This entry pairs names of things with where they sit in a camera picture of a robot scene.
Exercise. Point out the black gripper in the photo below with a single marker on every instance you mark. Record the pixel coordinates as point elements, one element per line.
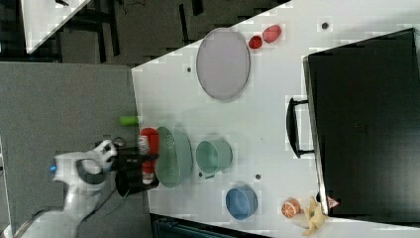
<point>130,159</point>

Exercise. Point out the red plush ketchup bottle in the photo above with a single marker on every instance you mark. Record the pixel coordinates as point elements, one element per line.
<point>148,144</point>

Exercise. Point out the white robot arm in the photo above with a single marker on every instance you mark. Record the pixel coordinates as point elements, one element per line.
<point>84,174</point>

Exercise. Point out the green cylindrical object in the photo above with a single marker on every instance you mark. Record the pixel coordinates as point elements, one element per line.
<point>129,120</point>

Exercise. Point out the dark teal crate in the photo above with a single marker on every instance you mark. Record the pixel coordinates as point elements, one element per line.
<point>169,227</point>

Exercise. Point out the blue bowl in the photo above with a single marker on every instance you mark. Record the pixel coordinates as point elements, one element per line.
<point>241,202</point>

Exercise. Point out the lavender round plate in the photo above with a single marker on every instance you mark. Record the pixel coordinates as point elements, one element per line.
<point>223,64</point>

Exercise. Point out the toy orange half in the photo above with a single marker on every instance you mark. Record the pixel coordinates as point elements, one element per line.
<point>290,208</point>

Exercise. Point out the dark red toy strawberry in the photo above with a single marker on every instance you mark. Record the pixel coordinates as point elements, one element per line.
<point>255,42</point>

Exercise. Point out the white table in background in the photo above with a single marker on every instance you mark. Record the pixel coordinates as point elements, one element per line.
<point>42,18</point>

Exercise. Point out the light red toy strawberry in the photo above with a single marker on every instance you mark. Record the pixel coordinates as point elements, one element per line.
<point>271,34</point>

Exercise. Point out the toy peeled banana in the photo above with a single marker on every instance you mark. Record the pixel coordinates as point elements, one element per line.
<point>311,219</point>

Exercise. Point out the black toaster oven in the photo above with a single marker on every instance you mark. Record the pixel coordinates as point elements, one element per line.
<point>363,100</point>

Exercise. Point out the green cup with handle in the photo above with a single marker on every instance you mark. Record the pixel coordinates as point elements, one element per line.
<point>213,156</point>

